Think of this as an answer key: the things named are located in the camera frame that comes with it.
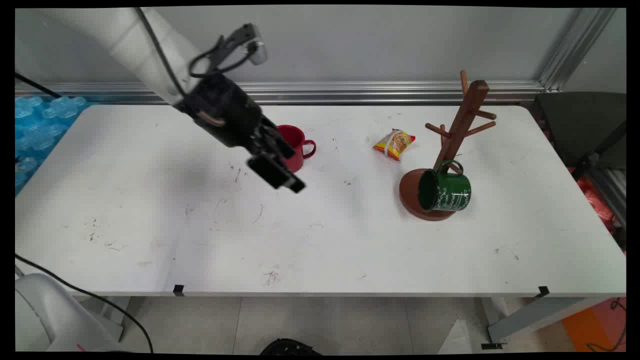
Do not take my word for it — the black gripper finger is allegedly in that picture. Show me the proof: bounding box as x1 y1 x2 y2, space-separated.
250 120 297 161
246 153 307 194

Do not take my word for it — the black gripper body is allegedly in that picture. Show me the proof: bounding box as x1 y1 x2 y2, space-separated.
179 73 266 149

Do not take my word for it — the green enamel mug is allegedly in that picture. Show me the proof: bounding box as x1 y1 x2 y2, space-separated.
417 159 472 213

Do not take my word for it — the red mug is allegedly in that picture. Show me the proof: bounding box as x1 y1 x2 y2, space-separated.
276 124 317 174

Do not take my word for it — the yellow red snack packet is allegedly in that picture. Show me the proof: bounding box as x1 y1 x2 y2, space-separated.
372 128 417 162

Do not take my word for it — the black round floor object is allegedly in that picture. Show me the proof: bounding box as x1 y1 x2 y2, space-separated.
259 338 325 356

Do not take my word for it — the blue crumpled plastic sheet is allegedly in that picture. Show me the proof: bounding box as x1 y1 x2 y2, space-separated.
15 96 90 197

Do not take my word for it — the brown wooden mug tree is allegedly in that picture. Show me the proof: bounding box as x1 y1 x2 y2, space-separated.
398 70 498 222

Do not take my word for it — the white table leg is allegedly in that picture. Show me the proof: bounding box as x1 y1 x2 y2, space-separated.
75 296 132 343

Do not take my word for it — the grey slanted table leg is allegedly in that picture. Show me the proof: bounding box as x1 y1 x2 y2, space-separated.
482 296 613 346

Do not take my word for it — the orange floor mat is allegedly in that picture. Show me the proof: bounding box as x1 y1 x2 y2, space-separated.
561 298 627 353

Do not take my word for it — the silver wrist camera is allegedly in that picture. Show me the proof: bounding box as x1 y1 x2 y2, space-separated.
247 37 269 66

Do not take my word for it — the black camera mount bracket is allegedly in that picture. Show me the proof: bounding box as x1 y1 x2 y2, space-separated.
215 23 257 71

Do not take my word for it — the long aluminium frame rail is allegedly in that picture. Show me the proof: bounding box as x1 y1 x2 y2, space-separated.
15 81 546 106

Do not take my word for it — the slanted aluminium frame post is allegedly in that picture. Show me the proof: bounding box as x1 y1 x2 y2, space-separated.
539 7 618 92

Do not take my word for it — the low aluminium side rail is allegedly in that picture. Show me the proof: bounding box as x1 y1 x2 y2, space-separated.
587 167 627 231

